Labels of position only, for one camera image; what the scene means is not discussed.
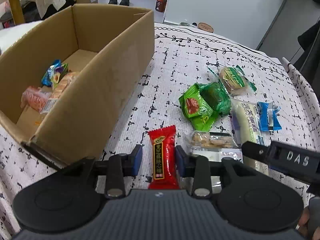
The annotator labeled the pink snack packet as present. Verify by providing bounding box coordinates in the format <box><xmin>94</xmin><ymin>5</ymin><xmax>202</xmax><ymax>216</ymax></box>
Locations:
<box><xmin>20</xmin><ymin>86</ymin><xmax>52</xmax><ymax>113</ymax></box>

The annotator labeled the blue candy packet in box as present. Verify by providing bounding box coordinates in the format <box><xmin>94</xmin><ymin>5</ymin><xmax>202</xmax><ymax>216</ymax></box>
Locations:
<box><xmin>41</xmin><ymin>60</ymin><xmax>68</xmax><ymax>90</ymax></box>

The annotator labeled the dark green snack packet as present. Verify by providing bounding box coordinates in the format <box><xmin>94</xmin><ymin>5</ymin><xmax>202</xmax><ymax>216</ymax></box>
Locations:
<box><xmin>199</xmin><ymin>81</ymin><xmax>231</xmax><ymax>116</ymax></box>

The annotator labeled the brown cardboard box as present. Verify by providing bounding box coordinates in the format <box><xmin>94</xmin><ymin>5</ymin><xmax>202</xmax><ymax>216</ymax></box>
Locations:
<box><xmin>1</xmin><ymin>4</ymin><xmax>155</xmax><ymax>164</ymax></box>

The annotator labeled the light green snack packet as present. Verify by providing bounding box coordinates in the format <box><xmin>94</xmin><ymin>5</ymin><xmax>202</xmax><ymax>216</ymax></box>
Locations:
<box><xmin>178</xmin><ymin>84</ymin><xmax>219</xmax><ymax>132</ymax></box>

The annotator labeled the clear white cracker pack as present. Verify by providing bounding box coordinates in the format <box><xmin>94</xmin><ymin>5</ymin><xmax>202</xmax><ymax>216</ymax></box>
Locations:
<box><xmin>183</xmin><ymin>131</ymin><xmax>243</xmax><ymax>163</ymax></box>

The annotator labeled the long white cake pack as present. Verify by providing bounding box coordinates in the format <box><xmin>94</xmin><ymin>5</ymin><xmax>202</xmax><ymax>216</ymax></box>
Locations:
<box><xmin>230</xmin><ymin>98</ymin><xmax>270</xmax><ymax>176</ymax></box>

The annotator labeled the person's hand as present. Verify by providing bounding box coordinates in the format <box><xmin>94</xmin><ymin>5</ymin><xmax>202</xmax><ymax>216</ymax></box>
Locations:
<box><xmin>296</xmin><ymin>206</ymin><xmax>310</xmax><ymax>238</ymax></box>

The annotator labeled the round cake green wrapper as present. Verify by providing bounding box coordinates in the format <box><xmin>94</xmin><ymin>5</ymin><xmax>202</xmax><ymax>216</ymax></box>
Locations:
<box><xmin>207</xmin><ymin>66</ymin><xmax>257</xmax><ymax>95</ymax></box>

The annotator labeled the black chair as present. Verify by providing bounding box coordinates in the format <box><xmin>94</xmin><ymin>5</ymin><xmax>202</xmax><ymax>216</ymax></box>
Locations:
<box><xmin>293</xmin><ymin>21</ymin><xmax>320</xmax><ymax>86</ymax></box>

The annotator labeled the brown lidded jar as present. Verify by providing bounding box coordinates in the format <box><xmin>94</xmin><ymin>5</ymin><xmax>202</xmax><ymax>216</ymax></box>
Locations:
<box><xmin>197</xmin><ymin>22</ymin><xmax>214</xmax><ymax>33</ymax></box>

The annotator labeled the red drink bottle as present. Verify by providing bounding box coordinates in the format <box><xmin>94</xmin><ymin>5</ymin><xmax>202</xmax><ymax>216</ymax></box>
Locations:
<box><xmin>155</xmin><ymin>0</ymin><xmax>167</xmax><ymax>12</ymax></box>

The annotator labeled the white patterned bed cloth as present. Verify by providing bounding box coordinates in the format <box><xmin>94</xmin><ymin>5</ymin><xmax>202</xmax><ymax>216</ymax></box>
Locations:
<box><xmin>1</xmin><ymin>23</ymin><xmax>319</xmax><ymax>239</ymax></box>

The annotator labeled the right black shoe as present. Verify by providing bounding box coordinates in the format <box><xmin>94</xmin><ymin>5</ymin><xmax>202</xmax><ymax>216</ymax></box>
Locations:
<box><xmin>119</xmin><ymin>0</ymin><xmax>130</xmax><ymax>6</ymax></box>

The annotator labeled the left black shoe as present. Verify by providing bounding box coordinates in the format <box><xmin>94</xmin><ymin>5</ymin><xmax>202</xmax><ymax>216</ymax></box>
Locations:
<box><xmin>108</xmin><ymin>0</ymin><xmax>118</xmax><ymax>5</ymax></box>

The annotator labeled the black shoe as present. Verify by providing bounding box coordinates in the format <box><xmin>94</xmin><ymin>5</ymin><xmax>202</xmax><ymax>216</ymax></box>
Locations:
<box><xmin>119</xmin><ymin>0</ymin><xmax>130</xmax><ymax>6</ymax></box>
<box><xmin>108</xmin><ymin>0</ymin><xmax>118</xmax><ymax>5</ymax></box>

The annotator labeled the orange biscuit pack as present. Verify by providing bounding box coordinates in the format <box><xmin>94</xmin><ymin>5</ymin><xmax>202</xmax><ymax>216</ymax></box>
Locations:
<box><xmin>40</xmin><ymin>72</ymin><xmax>80</xmax><ymax>114</ymax></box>

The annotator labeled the blue white snack packet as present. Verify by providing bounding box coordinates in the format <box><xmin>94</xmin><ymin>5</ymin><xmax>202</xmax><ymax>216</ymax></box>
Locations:
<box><xmin>257</xmin><ymin>101</ymin><xmax>282</xmax><ymax>132</ymax></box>

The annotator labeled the red candy bar wrapper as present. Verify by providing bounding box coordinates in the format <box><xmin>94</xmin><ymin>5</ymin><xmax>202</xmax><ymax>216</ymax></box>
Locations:
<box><xmin>148</xmin><ymin>125</ymin><xmax>180</xmax><ymax>190</ymax></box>

